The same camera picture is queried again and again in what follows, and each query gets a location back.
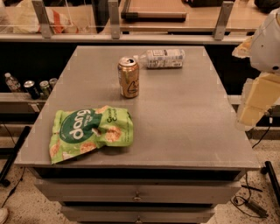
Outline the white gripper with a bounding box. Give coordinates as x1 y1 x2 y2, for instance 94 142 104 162
232 8 280 131

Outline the clear plastic water bottle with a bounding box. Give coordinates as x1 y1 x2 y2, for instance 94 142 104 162
134 49 186 69

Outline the small water bottle on shelf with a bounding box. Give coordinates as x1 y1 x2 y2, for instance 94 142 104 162
4 73 22 93

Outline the black stand leg right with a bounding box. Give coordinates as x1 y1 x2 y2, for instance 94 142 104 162
261 161 280 206

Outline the black stand leg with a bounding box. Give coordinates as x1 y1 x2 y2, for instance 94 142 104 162
0 126 31 187
261 161 280 206

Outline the gold soda can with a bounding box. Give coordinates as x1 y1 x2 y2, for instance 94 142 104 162
117 56 139 98

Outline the black framed wooden board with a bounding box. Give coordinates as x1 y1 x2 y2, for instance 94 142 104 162
121 0 186 21

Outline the green snack chip bag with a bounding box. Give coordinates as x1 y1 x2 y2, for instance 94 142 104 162
49 106 133 164

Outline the silver can on shelf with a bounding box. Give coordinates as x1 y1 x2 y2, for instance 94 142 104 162
49 78 58 88

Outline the green can on shelf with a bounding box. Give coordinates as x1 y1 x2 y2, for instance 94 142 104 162
39 80 52 98

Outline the upper grey cabinet drawer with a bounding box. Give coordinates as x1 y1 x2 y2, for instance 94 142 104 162
35 178 241 204

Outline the grey cabinet drawer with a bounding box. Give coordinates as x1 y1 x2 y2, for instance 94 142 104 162
35 178 241 204
61 206 214 224

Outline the lower grey cabinet drawer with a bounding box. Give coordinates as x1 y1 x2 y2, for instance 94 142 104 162
61 206 214 224

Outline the dark can on shelf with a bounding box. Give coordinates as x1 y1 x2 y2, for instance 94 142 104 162
24 80 40 100

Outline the orange white plastic bag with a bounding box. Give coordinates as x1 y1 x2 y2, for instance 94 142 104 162
13 0 79 34

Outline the black stand leg left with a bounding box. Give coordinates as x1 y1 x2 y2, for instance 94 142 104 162
0 126 31 187

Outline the white shoe tip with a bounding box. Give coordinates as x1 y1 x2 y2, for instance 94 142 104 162
0 208 9 224

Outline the right metal rail bracket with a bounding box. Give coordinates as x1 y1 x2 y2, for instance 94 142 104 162
213 1 234 40

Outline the metal rail bracket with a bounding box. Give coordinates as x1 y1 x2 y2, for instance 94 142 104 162
31 0 53 39
213 1 234 40
108 0 121 39

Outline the black cable with adapter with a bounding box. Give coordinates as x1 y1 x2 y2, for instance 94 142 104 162
230 171 270 219

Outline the middle metal rail bracket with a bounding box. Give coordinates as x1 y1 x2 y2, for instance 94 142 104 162
108 0 121 39

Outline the left metal rail bracket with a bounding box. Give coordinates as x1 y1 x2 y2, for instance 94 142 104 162
31 0 53 39

